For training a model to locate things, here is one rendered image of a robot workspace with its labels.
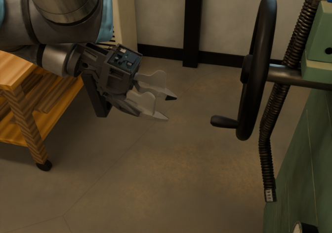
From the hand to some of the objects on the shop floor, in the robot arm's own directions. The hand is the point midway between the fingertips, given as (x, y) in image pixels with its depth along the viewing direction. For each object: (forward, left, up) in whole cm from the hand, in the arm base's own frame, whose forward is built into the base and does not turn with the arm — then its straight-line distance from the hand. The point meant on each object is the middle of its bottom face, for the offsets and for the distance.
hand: (166, 108), depth 63 cm
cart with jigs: (+75, +74, -74) cm, 129 cm away
